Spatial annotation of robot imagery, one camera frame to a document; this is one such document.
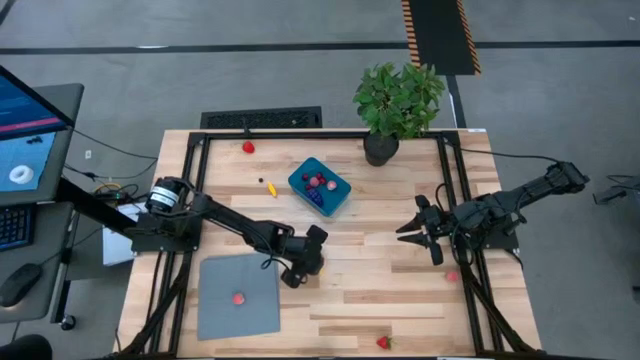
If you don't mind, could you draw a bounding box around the grey computer desk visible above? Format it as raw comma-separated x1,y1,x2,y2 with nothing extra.
0,82,85,326

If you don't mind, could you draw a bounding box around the black computer mouse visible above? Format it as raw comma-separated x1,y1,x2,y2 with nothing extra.
0,263,43,307

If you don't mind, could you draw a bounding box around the computer monitor blue screen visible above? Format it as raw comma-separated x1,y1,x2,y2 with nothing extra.
0,64,76,209

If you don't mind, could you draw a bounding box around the grey equipment stand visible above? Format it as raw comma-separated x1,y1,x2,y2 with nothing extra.
593,174,640,205

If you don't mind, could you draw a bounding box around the black rubber floor mat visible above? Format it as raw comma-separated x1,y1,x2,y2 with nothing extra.
199,105,324,130

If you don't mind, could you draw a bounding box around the grey cloth mat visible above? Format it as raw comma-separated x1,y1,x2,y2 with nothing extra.
196,251,282,342

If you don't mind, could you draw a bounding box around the black aluminium table frame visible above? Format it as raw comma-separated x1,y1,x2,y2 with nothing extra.
117,129,546,359

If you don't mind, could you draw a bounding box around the green potted plant black pot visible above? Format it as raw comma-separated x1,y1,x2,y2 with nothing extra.
353,62,446,168

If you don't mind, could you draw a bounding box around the black keyboard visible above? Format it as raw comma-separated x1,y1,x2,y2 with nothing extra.
0,203,36,251

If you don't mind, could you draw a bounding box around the person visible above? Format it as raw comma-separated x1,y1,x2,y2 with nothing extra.
0,334,54,360

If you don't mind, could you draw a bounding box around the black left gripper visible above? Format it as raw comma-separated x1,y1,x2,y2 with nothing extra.
280,224,330,290

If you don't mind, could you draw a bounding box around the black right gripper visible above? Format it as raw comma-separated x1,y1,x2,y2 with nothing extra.
395,194,454,267

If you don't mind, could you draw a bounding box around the white box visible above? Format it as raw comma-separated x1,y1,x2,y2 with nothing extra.
102,202,151,266

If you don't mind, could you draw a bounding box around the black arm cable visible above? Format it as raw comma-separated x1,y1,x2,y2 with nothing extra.
443,141,565,166

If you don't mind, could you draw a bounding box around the blue tupperware container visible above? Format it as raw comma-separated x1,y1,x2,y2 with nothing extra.
287,156,352,218

